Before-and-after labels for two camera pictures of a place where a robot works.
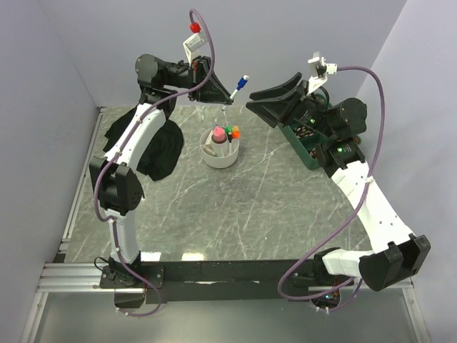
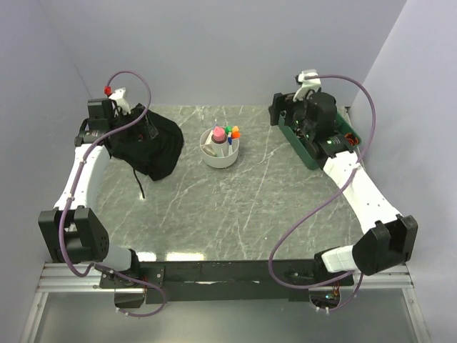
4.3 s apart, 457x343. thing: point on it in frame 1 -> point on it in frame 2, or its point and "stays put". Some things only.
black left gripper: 213,91 -> 151,128
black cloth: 163,154 stays put
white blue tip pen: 224,107 -> 230,146
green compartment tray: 305,148 stays put
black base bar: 224,281 stays put
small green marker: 208,151 stays put
